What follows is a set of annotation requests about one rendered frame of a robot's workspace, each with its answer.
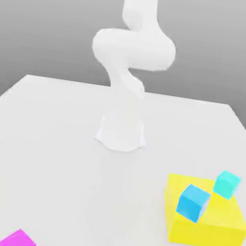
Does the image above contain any small blue cube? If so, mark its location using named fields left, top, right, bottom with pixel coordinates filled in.
left=174, top=182, right=213, bottom=225

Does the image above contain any small cyan cube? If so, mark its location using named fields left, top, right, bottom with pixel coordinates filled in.
left=211, top=168, right=243, bottom=202

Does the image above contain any small magenta cube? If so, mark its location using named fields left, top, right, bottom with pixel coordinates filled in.
left=0, top=225, right=40, bottom=246

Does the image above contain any large yellow box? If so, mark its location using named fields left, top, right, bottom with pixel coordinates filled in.
left=158, top=172, right=246, bottom=246

